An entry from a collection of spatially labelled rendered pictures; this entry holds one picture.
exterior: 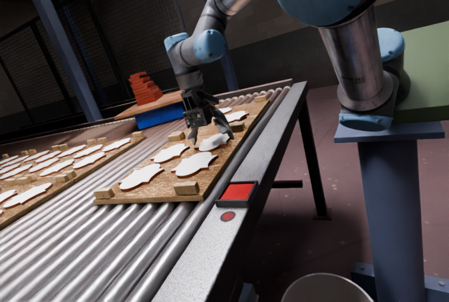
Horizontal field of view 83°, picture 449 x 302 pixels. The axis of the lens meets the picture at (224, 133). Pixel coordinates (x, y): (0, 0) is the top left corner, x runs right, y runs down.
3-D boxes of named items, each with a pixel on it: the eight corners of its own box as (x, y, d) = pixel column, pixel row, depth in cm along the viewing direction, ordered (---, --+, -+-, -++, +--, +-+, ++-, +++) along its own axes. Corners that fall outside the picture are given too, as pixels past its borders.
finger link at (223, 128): (228, 146, 78) (206, 127, 78) (234, 138, 83) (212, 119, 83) (234, 139, 77) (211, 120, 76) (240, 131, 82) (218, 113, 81)
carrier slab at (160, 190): (249, 132, 92) (248, 128, 91) (204, 201, 56) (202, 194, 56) (170, 144, 106) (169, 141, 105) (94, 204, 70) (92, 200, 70)
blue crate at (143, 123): (191, 106, 182) (186, 93, 179) (186, 116, 153) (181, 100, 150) (150, 118, 184) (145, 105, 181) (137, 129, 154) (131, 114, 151)
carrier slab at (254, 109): (270, 102, 127) (269, 99, 127) (248, 132, 92) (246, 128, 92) (210, 113, 142) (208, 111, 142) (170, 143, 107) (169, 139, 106)
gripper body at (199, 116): (187, 131, 79) (174, 94, 75) (198, 121, 86) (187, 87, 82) (209, 127, 76) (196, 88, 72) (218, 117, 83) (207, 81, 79)
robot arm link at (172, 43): (172, 34, 67) (157, 41, 73) (186, 75, 70) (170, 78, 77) (194, 29, 72) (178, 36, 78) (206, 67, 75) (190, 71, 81)
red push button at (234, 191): (255, 188, 56) (253, 183, 56) (247, 205, 51) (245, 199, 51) (230, 189, 59) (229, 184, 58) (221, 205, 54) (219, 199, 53)
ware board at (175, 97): (200, 87, 194) (200, 84, 194) (196, 97, 147) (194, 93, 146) (139, 104, 197) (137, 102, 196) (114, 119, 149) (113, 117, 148)
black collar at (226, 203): (259, 186, 56) (257, 180, 56) (250, 208, 50) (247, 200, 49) (229, 187, 60) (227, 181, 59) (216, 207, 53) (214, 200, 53)
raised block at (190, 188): (200, 190, 58) (197, 180, 57) (197, 195, 56) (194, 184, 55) (179, 192, 60) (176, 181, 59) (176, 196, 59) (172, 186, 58)
